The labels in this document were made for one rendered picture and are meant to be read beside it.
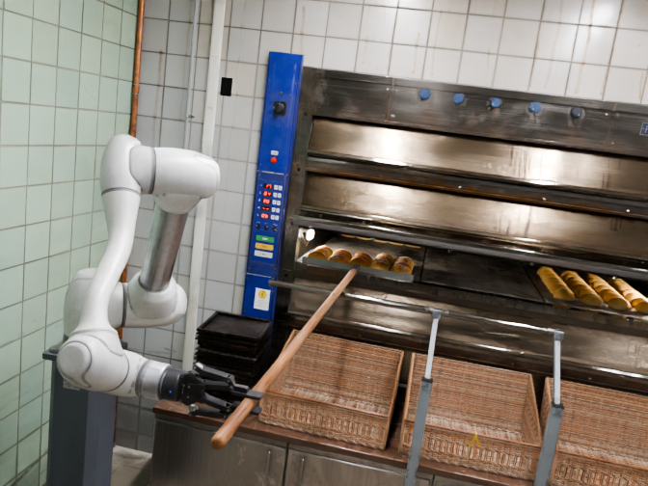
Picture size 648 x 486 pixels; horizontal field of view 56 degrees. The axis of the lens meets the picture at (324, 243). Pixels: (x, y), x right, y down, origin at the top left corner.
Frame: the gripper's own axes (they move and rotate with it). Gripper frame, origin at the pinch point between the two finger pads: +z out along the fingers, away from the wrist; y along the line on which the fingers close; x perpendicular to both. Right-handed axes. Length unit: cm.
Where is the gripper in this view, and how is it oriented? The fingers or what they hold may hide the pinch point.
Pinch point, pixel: (247, 400)
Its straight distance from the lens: 148.1
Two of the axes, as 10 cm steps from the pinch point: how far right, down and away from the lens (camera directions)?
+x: -2.1, 1.6, -9.6
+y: -1.3, 9.7, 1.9
